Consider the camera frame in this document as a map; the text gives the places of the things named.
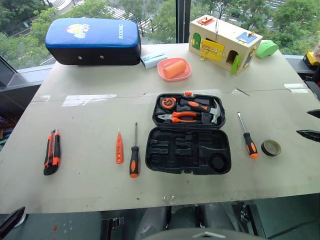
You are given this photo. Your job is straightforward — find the cross tip screwdriver orange black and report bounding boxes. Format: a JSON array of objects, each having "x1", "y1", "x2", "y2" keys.
[{"x1": 129, "y1": 121, "x2": 141, "y2": 179}]

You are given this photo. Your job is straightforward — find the wooden lock activity box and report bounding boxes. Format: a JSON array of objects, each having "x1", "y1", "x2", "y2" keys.
[{"x1": 188, "y1": 14, "x2": 264, "y2": 76}]

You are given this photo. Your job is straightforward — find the orange voltage tester pen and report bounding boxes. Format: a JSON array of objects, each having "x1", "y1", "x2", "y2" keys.
[{"x1": 115, "y1": 128, "x2": 125, "y2": 165}]

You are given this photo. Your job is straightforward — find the orange and black utility knife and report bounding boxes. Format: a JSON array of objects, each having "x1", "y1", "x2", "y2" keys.
[{"x1": 43, "y1": 128, "x2": 62, "y2": 176}]

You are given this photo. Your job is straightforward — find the claw hammer orange black handle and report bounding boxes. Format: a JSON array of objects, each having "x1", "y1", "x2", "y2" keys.
[{"x1": 179, "y1": 97, "x2": 225, "y2": 125}]

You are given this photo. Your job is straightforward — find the yellow and black device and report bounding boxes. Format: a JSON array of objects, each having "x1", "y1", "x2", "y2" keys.
[{"x1": 302, "y1": 51, "x2": 320, "y2": 71}]

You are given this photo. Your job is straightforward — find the light blue small box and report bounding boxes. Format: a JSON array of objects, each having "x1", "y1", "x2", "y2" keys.
[{"x1": 139, "y1": 52, "x2": 168, "y2": 70}]

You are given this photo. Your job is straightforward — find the orange and black tape measure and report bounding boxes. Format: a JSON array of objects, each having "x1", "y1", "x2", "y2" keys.
[{"x1": 159, "y1": 96, "x2": 177, "y2": 110}]

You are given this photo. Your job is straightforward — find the black tape roll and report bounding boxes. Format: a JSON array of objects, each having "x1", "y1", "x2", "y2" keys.
[{"x1": 260, "y1": 139, "x2": 282, "y2": 158}]

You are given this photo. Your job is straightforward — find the orange handled pliers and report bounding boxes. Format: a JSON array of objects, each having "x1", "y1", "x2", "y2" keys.
[{"x1": 157, "y1": 111, "x2": 202, "y2": 124}]

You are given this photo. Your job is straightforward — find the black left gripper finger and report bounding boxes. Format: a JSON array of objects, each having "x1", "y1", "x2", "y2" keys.
[{"x1": 0, "y1": 206, "x2": 26, "y2": 233}]

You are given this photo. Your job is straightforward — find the blue and black padded cushion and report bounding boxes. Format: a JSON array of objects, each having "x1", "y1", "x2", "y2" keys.
[{"x1": 44, "y1": 17, "x2": 142, "y2": 67}]

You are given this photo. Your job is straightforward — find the orange cylinder roll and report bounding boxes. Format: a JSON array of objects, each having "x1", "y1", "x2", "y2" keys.
[{"x1": 163, "y1": 59, "x2": 188, "y2": 78}]

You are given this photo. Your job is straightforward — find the black table frame strut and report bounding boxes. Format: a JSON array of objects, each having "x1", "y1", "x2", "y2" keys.
[{"x1": 232, "y1": 203, "x2": 266, "y2": 237}]

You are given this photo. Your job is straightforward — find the green rounded plastic piece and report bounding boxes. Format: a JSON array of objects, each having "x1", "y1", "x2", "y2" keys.
[{"x1": 255, "y1": 40, "x2": 280, "y2": 60}]

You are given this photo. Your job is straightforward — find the black window frame post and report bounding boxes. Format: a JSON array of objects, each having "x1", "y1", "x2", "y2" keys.
[{"x1": 175, "y1": 0, "x2": 192, "y2": 44}]

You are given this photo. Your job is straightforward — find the black metal bracket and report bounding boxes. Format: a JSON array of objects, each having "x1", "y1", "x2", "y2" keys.
[{"x1": 101, "y1": 216, "x2": 125, "y2": 240}]

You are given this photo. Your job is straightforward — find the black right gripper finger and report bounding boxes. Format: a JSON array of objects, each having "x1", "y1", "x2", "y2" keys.
[
  {"x1": 306, "y1": 109, "x2": 320, "y2": 120},
  {"x1": 296, "y1": 129, "x2": 320, "y2": 144}
]

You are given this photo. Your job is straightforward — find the pink plastic tray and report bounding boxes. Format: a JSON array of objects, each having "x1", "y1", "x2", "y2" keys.
[{"x1": 156, "y1": 57, "x2": 193, "y2": 82}]

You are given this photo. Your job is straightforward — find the black tool case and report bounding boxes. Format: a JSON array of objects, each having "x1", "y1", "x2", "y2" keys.
[{"x1": 144, "y1": 91, "x2": 232, "y2": 175}]

